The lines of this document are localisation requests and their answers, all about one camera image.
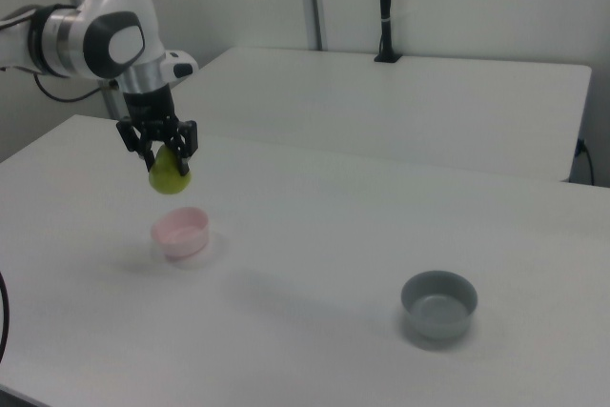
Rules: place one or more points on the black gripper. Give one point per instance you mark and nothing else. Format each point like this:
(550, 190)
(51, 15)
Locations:
(150, 109)

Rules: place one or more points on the green pear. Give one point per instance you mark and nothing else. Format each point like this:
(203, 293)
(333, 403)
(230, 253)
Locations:
(167, 180)

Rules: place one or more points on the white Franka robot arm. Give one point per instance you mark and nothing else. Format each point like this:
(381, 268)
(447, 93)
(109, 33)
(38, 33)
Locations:
(95, 35)

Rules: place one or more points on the pink plastic bowl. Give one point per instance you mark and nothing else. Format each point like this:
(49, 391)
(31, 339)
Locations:
(183, 235)

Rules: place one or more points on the grey plastic bowl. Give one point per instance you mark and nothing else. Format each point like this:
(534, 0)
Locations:
(438, 309)

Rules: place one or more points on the white side table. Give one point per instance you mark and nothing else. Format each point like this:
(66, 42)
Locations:
(381, 102)

